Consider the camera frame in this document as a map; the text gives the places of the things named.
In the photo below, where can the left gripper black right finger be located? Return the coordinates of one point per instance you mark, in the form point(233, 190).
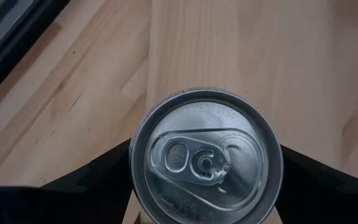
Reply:
point(328, 202)

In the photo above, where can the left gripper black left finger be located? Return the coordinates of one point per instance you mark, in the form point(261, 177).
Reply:
point(57, 202)

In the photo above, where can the silver beverage can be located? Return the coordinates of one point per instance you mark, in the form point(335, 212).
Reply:
point(204, 155)

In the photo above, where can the black aluminium table frame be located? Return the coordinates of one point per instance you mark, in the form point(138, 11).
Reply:
point(26, 34)

